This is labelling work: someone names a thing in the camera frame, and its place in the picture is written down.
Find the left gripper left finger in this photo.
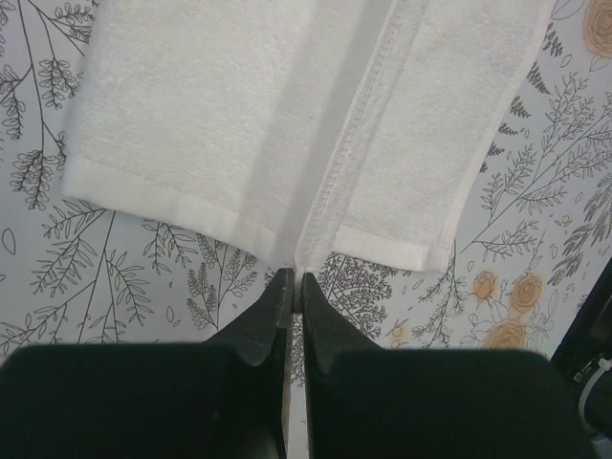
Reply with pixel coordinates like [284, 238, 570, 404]
[1, 269, 295, 458]

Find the floral table mat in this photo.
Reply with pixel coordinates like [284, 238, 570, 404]
[1, 1, 610, 458]

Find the white towel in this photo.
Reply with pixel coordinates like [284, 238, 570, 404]
[63, 1, 553, 272]

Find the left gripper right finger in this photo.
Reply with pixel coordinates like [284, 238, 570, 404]
[301, 274, 593, 458]

